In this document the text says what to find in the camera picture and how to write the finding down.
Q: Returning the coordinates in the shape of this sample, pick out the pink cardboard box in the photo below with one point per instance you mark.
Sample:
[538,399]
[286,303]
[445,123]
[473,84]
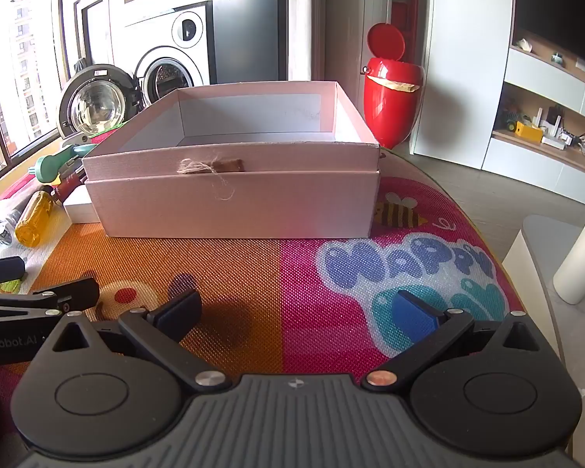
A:
[224,204]

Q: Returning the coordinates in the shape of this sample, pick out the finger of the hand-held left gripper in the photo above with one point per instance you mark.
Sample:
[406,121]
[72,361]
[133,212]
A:
[73,295]
[2,270]

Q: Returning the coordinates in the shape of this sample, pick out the green toy tractor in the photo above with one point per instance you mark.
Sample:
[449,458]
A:
[509,119]

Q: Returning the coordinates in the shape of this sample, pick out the grey tall cabinet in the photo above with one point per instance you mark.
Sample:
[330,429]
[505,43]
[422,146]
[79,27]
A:
[248,19]

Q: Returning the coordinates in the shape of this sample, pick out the washing machine door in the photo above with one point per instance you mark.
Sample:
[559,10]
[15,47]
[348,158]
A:
[95,107]

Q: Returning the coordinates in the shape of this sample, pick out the red trash bin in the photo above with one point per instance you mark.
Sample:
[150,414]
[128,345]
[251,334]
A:
[390,117]

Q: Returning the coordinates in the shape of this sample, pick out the white washing machine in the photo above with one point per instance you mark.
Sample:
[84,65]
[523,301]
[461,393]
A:
[163,29]

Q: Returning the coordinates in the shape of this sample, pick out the white wall shelf unit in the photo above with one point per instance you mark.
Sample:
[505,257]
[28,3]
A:
[531,66]

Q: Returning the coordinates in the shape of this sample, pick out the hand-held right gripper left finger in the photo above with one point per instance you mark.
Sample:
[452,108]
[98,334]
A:
[178,316]

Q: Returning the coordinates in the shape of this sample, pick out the white router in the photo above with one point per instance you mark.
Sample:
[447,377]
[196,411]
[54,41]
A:
[551,124]

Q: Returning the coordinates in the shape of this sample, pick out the amber glass bottle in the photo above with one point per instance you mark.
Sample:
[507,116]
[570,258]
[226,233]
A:
[31,222]

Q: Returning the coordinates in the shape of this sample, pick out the twine tag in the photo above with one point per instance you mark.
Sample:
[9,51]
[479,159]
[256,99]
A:
[200,166]

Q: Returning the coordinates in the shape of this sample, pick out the window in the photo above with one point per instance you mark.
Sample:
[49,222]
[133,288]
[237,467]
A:
[19,83]

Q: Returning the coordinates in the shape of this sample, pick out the white power strip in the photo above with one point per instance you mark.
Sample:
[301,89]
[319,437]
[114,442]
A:
[558,140]

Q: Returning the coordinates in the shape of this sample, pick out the white wardrobe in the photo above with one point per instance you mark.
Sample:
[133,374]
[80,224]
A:
[463,58]

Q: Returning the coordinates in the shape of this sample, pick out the teal folding hand fan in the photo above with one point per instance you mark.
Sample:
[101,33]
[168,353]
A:
[53,163]

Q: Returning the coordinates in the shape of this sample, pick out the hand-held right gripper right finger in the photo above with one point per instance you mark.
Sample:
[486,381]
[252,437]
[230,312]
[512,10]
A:
[414,318]

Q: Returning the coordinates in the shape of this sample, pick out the colourful printed play mat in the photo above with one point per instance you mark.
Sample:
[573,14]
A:
[273,278]

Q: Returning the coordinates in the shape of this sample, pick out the small dark red object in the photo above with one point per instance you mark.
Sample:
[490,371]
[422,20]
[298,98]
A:
[68,183]

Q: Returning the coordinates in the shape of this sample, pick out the yellow box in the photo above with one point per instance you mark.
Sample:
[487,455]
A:
[529,131]

